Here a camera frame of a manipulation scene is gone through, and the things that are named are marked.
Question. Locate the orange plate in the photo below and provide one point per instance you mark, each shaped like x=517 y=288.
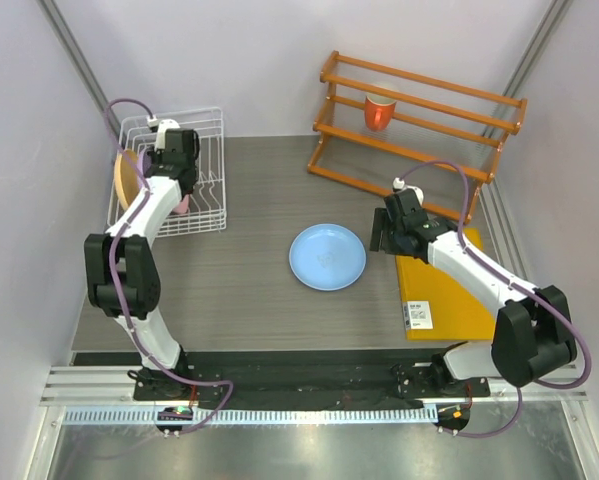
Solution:
x=126 y=182

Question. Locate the white wire dish rack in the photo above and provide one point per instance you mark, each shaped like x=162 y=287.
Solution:
x=208 y=206

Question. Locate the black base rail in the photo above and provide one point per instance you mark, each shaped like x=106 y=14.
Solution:
x=309 y=380

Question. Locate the orange mug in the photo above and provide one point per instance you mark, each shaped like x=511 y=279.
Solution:
x=378 y=112

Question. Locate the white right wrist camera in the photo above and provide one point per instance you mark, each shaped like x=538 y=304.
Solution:
x=399 y=185

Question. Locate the white slotted cable duct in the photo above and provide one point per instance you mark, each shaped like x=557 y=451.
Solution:
x=162 y=416

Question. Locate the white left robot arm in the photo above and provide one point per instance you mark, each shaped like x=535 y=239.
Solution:
x=122 y=278

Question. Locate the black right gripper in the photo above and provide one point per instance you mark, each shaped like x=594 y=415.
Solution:
x=381 y=216

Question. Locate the pink plate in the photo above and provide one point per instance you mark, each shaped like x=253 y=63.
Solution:
x=183 y=206

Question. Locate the orange wooden shelf rack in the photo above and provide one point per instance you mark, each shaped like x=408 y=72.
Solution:
x=446 y=138

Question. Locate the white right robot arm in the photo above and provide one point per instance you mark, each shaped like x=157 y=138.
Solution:
x=533 y=334

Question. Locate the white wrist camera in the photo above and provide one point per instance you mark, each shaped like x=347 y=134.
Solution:
x=160 y=127
x=399 y=185

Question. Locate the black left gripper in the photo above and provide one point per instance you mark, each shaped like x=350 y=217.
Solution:
x=155 y=157

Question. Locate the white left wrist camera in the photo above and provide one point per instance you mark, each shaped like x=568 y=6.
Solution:
x=160 y=127

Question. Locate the purple plate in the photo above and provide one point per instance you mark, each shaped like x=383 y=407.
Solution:
x=143 y=162

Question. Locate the blue plate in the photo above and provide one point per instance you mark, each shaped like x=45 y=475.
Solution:
x=327 y=257

